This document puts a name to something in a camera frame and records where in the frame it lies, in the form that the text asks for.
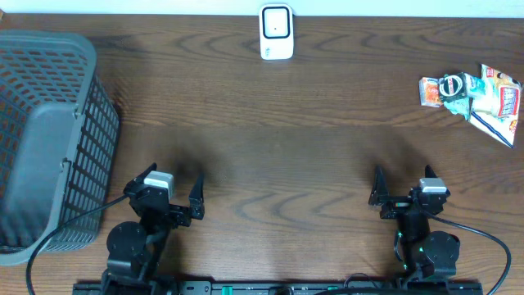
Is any grey plastic basket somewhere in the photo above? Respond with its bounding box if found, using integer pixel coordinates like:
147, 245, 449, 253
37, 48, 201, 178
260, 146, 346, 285
1, 29, 120, 266

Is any white barcode scanner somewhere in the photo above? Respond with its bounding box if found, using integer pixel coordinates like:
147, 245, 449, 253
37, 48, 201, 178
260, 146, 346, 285
259, 3, 294, 60

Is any teal white packet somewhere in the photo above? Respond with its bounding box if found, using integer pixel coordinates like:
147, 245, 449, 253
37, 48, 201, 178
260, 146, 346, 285
443, 98, 472, 120

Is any orange white small pack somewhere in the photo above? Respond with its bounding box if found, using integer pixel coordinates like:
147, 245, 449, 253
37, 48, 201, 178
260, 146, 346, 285
418, 77, 443, 107

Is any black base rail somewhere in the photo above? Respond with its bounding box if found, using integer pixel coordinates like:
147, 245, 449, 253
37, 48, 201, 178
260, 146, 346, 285
72, 280, 483, 295

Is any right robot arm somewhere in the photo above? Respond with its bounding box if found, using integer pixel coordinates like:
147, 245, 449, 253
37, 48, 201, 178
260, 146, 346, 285
368, 166, 460, 288

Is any green white small box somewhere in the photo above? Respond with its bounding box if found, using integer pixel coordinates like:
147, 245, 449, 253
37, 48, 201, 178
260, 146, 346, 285
464, 73, 486, 98

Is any white blue snack bag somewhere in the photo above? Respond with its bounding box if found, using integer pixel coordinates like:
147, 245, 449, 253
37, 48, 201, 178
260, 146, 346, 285
469, 64, 523, 148

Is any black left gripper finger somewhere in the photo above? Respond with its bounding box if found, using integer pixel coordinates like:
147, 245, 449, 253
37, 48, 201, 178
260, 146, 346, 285
133, 162, 157, 183
188, 174, 205, 220

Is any round black red tin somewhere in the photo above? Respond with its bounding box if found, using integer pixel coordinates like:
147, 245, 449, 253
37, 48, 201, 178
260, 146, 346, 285
438, 72, 468, 102

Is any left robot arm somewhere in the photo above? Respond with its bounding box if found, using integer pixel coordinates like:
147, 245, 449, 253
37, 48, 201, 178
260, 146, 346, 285
100, 163, 205, 295

